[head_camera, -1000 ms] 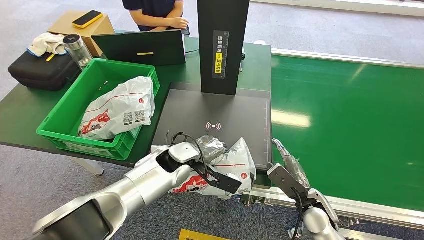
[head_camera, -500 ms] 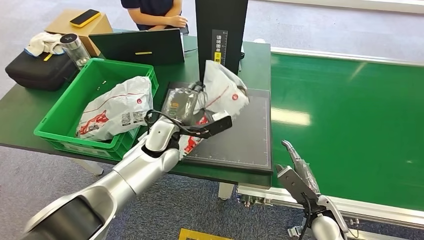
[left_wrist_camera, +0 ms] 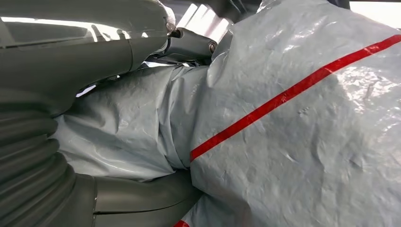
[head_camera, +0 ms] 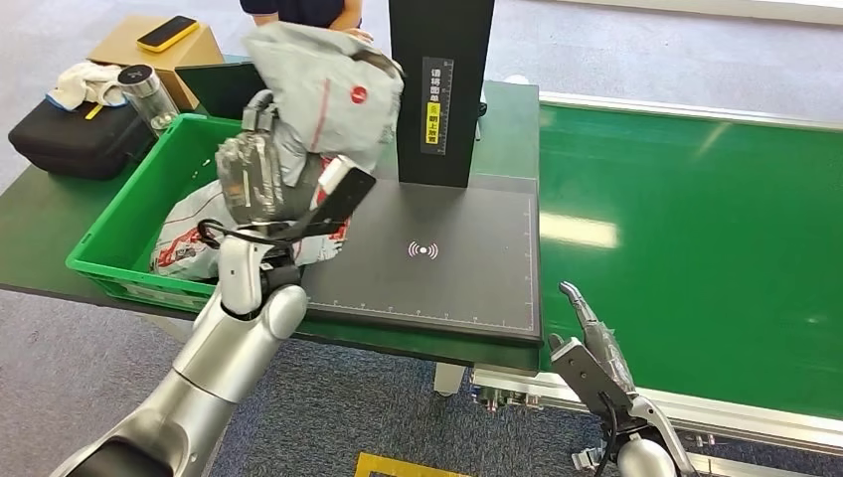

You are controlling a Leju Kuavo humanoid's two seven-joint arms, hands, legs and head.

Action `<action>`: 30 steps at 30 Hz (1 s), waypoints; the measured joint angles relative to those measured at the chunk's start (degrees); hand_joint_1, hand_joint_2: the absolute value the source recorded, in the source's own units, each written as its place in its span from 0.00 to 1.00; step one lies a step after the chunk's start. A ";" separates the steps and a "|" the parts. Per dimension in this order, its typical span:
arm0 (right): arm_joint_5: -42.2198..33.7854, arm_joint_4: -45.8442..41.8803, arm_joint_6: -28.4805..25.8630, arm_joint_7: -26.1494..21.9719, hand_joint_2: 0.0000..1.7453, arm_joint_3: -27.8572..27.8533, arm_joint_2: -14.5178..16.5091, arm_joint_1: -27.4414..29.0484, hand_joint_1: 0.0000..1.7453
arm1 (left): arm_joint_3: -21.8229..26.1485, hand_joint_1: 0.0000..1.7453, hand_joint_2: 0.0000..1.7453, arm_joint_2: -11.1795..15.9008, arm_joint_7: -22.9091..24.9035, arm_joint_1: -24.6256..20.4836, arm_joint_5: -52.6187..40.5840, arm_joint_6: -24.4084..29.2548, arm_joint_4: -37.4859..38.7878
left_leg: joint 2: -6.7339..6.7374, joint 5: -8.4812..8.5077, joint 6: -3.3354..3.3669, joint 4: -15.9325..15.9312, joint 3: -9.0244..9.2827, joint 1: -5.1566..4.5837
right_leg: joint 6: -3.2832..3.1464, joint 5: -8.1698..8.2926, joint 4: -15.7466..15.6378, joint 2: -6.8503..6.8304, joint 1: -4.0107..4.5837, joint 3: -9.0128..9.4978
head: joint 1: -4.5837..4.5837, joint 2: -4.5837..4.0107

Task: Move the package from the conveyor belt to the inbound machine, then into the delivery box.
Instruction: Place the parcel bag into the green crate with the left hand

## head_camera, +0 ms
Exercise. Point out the brown cardboard box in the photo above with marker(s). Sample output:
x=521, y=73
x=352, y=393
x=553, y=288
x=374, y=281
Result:
x=191, y=59

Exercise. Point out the black-yellow label on scanner column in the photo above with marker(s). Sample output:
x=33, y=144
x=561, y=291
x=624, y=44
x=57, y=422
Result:
x=438, y=105

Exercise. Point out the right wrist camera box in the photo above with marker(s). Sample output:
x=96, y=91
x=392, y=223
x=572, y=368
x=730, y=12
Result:
x=586, y=375

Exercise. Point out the yellow floor tape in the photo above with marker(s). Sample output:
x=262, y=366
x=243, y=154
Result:
x=388, y=466

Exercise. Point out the white cloth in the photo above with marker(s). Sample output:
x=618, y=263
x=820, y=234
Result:
x=85, y=82

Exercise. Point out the person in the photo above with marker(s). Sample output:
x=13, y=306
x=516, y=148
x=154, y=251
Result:
x=296, y=10

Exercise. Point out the black laptop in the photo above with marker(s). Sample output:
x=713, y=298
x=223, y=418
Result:
x=224, y=85

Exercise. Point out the black inbound scanner machine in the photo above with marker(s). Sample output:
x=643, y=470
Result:
x=421, y=283

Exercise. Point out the green conveyor belt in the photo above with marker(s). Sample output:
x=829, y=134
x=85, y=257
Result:
x=724, y=230

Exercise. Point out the yellow smartphone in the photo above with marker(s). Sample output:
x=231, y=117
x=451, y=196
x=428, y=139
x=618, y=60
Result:
x=167, y=33

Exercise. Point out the clear bottle black lid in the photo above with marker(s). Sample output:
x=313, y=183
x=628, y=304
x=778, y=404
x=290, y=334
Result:
x=150, y=99

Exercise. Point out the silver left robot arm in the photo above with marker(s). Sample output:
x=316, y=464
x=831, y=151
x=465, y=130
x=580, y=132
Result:
x=211, y=355

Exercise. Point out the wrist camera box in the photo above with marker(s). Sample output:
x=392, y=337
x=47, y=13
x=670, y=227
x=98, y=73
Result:
x=586, y=375
x=346, y=194

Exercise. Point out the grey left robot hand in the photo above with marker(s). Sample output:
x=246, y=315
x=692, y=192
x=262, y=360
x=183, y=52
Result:
x=250, y=174

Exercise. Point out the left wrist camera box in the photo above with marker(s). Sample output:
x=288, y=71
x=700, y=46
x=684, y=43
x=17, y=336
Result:
x=346, y=194

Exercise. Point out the yellow tag on case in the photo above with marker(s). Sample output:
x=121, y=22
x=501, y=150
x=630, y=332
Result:
x=93, y=111

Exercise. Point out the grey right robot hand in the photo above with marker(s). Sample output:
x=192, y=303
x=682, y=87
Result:
x=606, y=355

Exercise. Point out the green plastic crate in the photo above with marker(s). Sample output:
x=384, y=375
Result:
x=132, y=210

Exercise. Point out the black zip case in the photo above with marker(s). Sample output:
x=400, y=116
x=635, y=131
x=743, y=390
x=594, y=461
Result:
x=72, y=141

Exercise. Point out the white red-printed mailer package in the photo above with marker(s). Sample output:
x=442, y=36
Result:
x=187, y=230

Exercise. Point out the grey mailer package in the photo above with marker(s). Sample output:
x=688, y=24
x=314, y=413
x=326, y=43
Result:
x=329, y=85

